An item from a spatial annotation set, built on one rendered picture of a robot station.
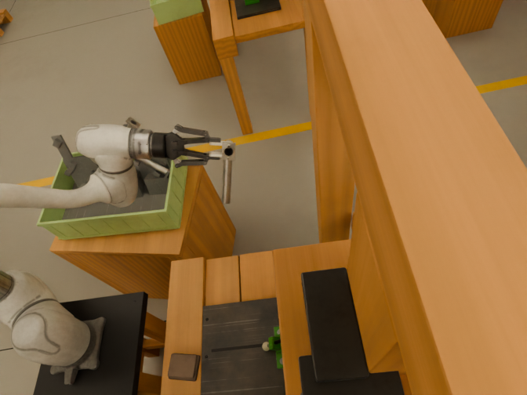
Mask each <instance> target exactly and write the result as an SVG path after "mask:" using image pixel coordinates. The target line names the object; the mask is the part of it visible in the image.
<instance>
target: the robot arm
mask: <svg viewBox="0 0 527 395"><path fill-rule="evenodd" d="M180 132H182V133H187V134H192V135H197V136H204V137H195V138H182V137H180V136H179V135H177V133H180ZM222 142H228V143H233V142H232V141H221V138H220V137H210V136H209V133H208V131H205V130H201V129H192V128H186V127H183V126H181V125H179V124H176V125H175V127H174V130H173V131H172V132H169V133H164V132H155V133H153V132H152V131H151V130H150V129H132V128H128V127H125V126H123V125H112V124H97V125H85V126H82V127H81V128H80V129H79V130H78V132H77V134H76V137H75V143H76V149H77V151H78V152H79V153H80V154H82V155H84V156H86V157H87V158H93V159H94V160H95V162H96V163H97V164H98V166H99V168H98V169H97V170H96V171H95V172H94V173H93V174H92V175H91V176H90V179H89V182H88V183H87V184H86V185H85V186H83V187H80V188H78V189H75V190H58V189H52V188H44V187H32V186H24V185H18V184H10V183H0V208H79V207H83V206H87V205H91V204H93V203H97V202H103V203H106V204H109V203H110V204H111V205H113V206H116V207H119V208H123V207H126V206H128V205H131V204H132V203H133V202H134V201H135V199H136V196H137V193H138V179H137V173H136V167H135V165H134V163H133V159H149V160H150V159H152V157H154V158H169V159H171V160H173V161H174V163H175V167H176V168H179V167H181V166H187V165H207V162H208V160H210V159H212V160H220V158H221V157H222V152H214V151H210V152H209V153H208V154H207V153H202V152H198V151H194V150H188V149H185V148H184V145H186V144H192V143H209V145H216V146H222ZM181 155H183V156H190V157H195V158H202V159H189V160H180V159H177V158H178V157H179V156H181ZM0 321H1V322H2V323H3V324H6V325H8V327H9V328H10V329H11V330H12V331H11V336H10V339H11V343H12V346H13V349H14V350H15V351H16V352H17V353H18V354H19V355H20V356H21V357H22V358H24V359H26V360H29V361H33V362H36V363H39V364H47V365H52V367H51V368H50V373H51V374H52V375H57V374H59V373H61V372H64V384H65V385H67V384H69V385H71V384H73V383H74V382H75V378H76V375H77V373H78V370H82V369H91V370H96V369H98V367H99V365H100V361H99V355H100V346H101V340H102V335H103V330H104V325H105V324H106V319H105V318H104V317H99V318H97V319H95V320H91V321H80V320H79V319H77V318H75V317H74V315H73V314H71V313H70V312H69V311H67V310H66V309H65V308H64V307H63V306H61V305H60V304H59V302H58V301H57V299H56V297H55V295H54V294H53V293H52V292H51V290H50V289H49V288H48V287H47V285H46V284H45V283H44V282H43V281H42V280H41V279H40V278H39V277H37V276H36V275H34V274H32V273H29V272H26V271H19V270H9V271H6V272H3V271H1V270H0Z"/></svg>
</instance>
